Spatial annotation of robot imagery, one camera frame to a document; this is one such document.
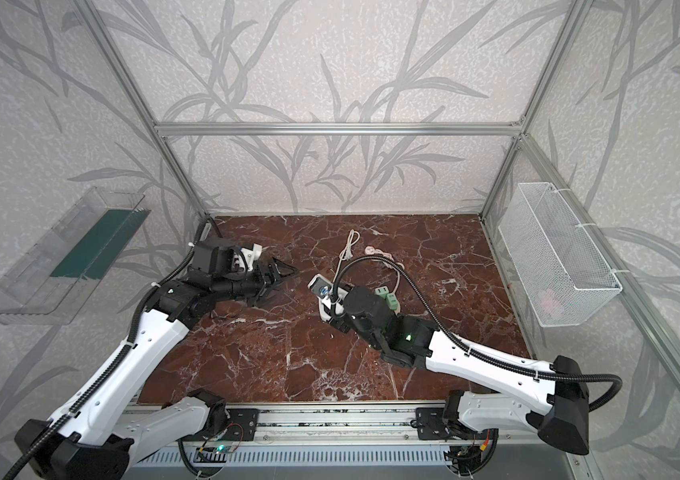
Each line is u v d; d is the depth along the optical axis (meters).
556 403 0.39
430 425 0.71
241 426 0.72
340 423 0.75
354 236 1.12
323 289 0.56
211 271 0.53
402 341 0.50
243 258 0.58
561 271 0.61
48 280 0.64
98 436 0.39
